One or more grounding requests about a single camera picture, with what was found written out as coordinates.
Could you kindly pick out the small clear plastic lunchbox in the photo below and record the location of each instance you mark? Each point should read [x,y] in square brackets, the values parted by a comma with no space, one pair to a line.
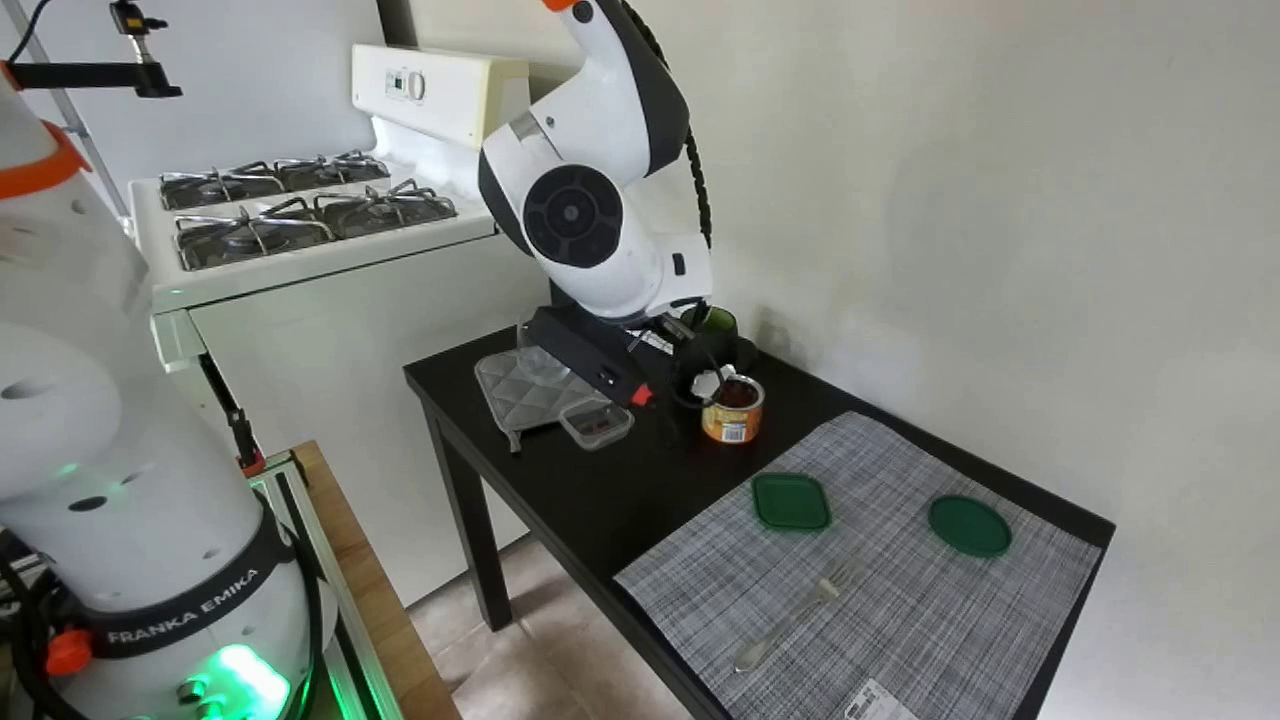
[597,420]

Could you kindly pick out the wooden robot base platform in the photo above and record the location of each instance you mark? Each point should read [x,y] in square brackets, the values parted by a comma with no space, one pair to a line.
[372,667]

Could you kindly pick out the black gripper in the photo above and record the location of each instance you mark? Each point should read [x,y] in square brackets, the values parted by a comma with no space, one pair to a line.
[608,353]

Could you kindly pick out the black side table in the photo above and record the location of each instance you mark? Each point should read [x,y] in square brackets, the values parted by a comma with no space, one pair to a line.
[600,509]

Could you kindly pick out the green round lid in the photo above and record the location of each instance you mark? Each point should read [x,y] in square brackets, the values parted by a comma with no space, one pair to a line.
[969,525]

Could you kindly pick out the white gas stove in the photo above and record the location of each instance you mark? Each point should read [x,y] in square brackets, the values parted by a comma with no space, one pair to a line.
[311,227]

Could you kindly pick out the green rectangular lid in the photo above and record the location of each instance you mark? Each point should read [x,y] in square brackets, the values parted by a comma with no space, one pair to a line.
[791,501]

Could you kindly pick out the black camera stand clamp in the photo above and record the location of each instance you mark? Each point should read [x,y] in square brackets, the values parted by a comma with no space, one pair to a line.
[141,71]

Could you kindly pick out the grey woven placemat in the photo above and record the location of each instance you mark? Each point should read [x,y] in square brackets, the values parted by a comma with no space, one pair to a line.
[870,617]

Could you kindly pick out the grey quilted pot holder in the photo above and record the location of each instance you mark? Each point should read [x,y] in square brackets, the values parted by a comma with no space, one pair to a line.
[526,391]

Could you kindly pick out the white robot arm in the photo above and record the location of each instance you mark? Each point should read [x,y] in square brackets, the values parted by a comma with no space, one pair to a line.
[172,588]

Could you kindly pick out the open tin can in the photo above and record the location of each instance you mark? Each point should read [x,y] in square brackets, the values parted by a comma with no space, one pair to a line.
[728,404]

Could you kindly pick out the dark green cup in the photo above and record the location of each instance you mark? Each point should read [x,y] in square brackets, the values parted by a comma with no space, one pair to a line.
[720,323]

